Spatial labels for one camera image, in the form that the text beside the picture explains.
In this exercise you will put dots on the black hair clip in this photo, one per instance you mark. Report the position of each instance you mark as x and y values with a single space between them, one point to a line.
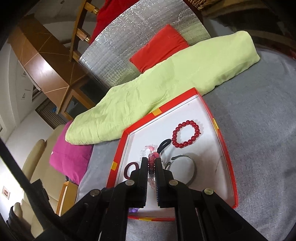
163 145

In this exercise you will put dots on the grey blanket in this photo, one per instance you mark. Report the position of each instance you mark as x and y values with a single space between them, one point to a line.
255 112

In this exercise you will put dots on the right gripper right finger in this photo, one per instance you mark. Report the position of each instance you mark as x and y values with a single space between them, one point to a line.
200 215

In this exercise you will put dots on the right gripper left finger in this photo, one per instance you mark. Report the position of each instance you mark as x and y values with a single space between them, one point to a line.
102 214

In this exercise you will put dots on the light green folded quilt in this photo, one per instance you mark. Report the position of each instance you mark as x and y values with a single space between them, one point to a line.
202 66

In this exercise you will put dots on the orange box lid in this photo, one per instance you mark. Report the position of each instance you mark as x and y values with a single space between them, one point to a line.
67 197

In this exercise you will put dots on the wooden stair railing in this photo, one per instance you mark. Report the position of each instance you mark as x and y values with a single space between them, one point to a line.
78 33

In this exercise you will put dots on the magenta cushion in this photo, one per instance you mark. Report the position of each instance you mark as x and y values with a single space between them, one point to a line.
70 160

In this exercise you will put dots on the small red pillow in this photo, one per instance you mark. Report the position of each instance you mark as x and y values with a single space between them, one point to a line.
162 45

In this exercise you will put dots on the red shallow gift box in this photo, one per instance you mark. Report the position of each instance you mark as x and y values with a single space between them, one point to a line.
209 151

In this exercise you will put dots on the silver bangle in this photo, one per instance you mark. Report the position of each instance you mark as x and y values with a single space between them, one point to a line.
183 168

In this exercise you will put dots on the large red cloth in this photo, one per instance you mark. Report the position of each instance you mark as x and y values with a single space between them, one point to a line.
109 12

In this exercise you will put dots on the silver foil insulation panel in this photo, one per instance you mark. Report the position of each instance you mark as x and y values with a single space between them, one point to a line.
107 59

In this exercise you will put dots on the beige sofa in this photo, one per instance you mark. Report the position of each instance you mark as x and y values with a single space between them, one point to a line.
37 166

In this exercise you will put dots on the wicker basket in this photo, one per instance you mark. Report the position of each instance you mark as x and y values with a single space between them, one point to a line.
201 4

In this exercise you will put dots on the dark red bangle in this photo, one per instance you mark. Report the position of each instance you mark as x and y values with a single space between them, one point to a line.
129 168

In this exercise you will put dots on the wooden cabinet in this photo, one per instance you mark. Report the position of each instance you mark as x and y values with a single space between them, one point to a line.
47 63

